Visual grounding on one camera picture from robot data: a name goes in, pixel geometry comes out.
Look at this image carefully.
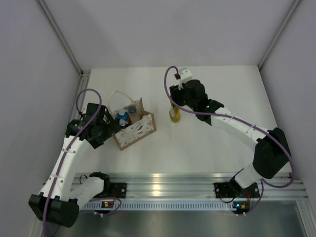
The white slotted cable duct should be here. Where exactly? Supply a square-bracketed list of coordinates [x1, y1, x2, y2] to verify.
[82, 200, 236, 211]

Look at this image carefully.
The dark blue pump bottle front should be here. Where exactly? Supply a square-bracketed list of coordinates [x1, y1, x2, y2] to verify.
[119, 119, 129, 129]

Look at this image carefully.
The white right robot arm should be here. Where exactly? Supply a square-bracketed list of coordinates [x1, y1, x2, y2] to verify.
[169, 79, 291, 196]

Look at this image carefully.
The aluminium front rail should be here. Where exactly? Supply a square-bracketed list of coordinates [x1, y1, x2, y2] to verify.
[43, 172, 309, 201]

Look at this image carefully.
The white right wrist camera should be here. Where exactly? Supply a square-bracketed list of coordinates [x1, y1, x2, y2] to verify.
[174, 68, 193, 90]

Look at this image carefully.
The aluminium corner post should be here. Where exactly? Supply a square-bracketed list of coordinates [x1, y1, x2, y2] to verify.
[257, 0, 304, 71]
[36, 0, 83, 75]

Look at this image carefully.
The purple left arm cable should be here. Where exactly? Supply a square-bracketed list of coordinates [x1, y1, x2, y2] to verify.
[41, 88, 122, 237]

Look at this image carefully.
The aluminium right corner post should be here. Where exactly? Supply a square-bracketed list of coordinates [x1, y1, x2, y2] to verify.
[257, 0, 304, 71]

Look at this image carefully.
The yellow liquid bottle red cap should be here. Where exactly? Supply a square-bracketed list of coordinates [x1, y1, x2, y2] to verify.
[169, 103, 181, 123]

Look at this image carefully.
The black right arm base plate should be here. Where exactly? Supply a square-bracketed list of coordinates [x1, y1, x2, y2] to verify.
[214, 182, 260, 198]

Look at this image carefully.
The teal blue pump bottle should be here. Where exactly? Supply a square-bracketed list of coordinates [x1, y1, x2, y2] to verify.
[118, 109, 129, 121]

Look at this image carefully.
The canvas and burlap tote bag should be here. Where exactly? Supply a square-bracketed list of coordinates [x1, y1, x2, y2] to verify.
[108, 90, 157, 150]

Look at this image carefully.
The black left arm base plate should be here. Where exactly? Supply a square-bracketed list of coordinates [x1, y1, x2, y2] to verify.
[109, 183, 127, 198]

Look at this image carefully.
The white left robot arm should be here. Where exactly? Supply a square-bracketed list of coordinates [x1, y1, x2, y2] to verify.
[29, 103, 127, 228]

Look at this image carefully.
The clear square bottle dark cap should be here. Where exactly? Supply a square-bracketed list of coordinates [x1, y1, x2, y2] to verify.
[127, 105, 142, 124]

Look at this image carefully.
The aluminium left corner post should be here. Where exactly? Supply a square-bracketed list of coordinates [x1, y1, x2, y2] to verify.
[36, 0, 83, 75]

